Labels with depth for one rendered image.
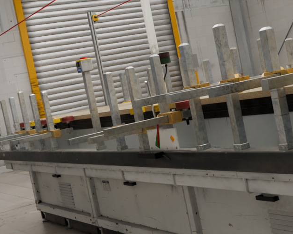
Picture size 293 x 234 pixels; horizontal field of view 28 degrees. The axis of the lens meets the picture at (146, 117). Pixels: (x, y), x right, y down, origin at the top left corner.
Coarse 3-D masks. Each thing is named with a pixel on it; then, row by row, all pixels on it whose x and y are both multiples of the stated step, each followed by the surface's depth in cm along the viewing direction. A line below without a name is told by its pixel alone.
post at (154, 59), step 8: (152, 56) 260; (152, 64) 261; (160, 64) 261; (152, 72) 262; (160, 72) 261; (160, 80) 261; (160, 88) 261; (160, 104) 262; (168, 104) 262; (160, 112) 263; (168, 128) 262
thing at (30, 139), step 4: (68, 128) 394; (72, 128) 395; (48, 132) 390; (60, 132) 391; (64, 132) 393; (68, 132) 394; (32, 136) 382; (36, 136) 383; (40, 136) 384; (44, 136) 386; (48, 136) 387; (16, 140) 376; (20, 140) 378; (24, 140) 379; (28, 140) 380; (32, 140) 382; (12, 144) 375; (16, 144) 376
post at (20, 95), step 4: (20, 92) 434; (20, 96) 434; (20, 100) 434; (24, 100) 436; (20, 104) 435; (24, 104) 435; (20, 108) 437; (24, 108) 435; (24, 112) 435; (24, 116) 435; (24, 120) 435; (28, 120) 436; (24, 124) 437; (28, 124) 436; (28, 128) 436; (28, 144) 438; (32, 144) 437
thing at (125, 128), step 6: (186, 114) 262; (144, 120) 253; (150, 120) 253; (156, 120) 254; (162, 120) 256; (120, 126) 246; (126, 126) 247; (132, 126) 248; (138, 126) 250; (144, 126) 251; (108, 132) 243; (114, 132) 244; (120, 132) 246
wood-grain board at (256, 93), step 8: (256, 88) 255; (288, 88) 214; (224, 96) 248; (240, 96) 239; (248, 96) 235; (256, 96) 231; (264, 96) 227; (120, 104) 458; (128, 104) 411; (72, 112) 527; (80, 112) 462; (88, 112) 413; (104, 112) 353; (120, 112) 335; (128, 112) 326
